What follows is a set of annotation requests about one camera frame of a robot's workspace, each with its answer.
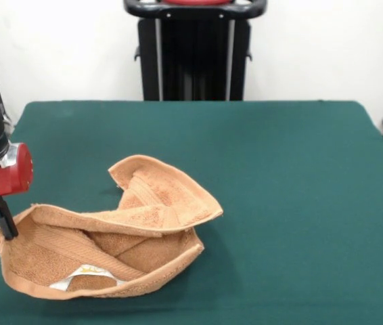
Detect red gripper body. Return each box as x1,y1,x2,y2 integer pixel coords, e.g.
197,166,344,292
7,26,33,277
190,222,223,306
0,142,35,198

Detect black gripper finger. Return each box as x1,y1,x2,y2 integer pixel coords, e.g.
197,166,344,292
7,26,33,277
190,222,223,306
0,196,20,242

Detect tan terry towel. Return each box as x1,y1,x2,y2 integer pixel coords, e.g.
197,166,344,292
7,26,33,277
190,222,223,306
0,154,225,301

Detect dark green table cloth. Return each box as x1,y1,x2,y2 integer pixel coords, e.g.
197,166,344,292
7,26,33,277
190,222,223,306
0,99,383,325

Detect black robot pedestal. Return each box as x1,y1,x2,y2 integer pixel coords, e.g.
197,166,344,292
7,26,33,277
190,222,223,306
122,0,267,102

